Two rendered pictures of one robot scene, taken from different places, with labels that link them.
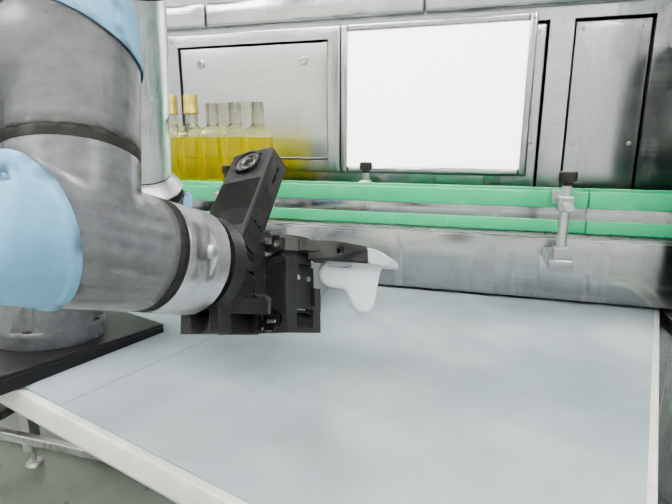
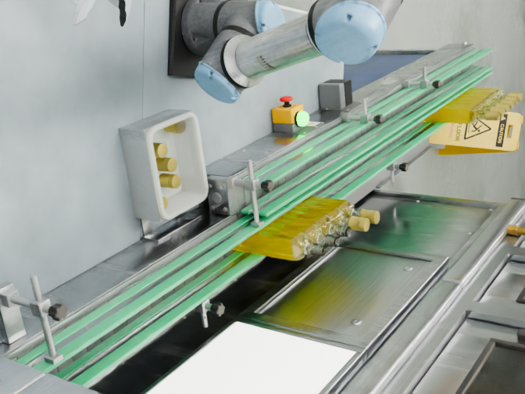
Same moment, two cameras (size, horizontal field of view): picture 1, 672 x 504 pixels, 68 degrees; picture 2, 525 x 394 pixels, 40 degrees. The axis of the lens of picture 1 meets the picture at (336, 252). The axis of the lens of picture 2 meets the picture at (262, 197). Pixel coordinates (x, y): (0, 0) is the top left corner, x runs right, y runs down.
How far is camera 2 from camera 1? 1.24 m
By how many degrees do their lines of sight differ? 49
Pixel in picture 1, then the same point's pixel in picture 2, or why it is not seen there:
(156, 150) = (248, 51)
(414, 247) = (114, 276)
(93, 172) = not seen: outside the picture
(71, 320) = (194, 18)
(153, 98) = (269, 41)
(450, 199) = (127, 307)
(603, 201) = not seen: hidden behind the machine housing
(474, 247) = (74, 302)
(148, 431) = not seen: outside the picture
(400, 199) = (160, 284)
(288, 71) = (355, 311)
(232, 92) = (367, 279)
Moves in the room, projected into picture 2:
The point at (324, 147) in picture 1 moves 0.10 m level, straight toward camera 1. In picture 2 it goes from (267, 314) to (255, 284)
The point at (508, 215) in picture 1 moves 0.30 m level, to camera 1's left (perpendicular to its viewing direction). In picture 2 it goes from (75, 333) to (167, 234)
